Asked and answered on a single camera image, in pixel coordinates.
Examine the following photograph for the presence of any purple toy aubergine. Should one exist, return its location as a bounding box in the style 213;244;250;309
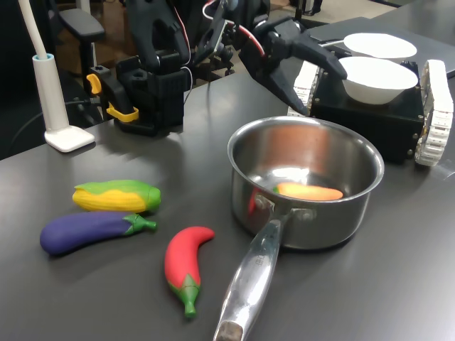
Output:
39;212;157;256

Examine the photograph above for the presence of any white post with flat base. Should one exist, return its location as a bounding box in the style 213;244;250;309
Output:
17;0;96;153

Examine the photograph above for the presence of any steel pan with long handle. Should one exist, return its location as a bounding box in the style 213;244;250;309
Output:
213;116;386;341

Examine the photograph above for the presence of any black clamp with yellow handle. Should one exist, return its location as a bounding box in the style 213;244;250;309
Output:
86;65;140;125

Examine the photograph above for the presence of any tracked vehicle with white tracks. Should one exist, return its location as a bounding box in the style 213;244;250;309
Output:
287;58;454;167

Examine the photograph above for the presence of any yellow toy corn cob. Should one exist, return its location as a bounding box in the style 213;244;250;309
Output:
72;180;162;214

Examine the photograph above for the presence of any white bowl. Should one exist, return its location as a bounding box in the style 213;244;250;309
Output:
343;32;417;60
337;56;419;105

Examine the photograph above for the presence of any red toy chilli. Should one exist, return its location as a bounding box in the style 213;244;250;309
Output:
164;226;216;318

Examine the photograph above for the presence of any orange toy carrot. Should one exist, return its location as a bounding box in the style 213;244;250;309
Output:
272;182;344;202

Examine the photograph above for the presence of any black office chair with armrest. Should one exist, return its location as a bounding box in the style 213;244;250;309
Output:
45;0;107;77

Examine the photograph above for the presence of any small black gripper camera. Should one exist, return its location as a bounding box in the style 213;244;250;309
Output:
193;16;234;67

